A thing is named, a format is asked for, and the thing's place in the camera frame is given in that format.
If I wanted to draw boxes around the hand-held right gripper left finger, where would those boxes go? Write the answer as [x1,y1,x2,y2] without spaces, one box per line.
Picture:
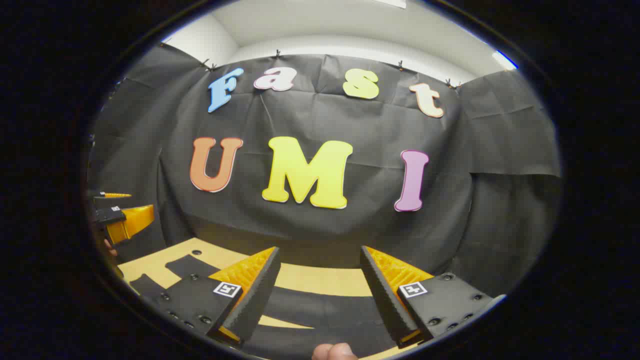
[149,246,282,348]

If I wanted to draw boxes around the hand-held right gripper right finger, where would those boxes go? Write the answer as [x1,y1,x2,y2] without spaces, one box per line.
[360,245,507,350]

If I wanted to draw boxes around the dark grey jeans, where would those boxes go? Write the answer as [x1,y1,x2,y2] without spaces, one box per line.
[129,254,401,359]

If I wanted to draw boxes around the black backdrop cloth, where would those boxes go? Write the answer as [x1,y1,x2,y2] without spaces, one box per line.
[87,44,563,301]

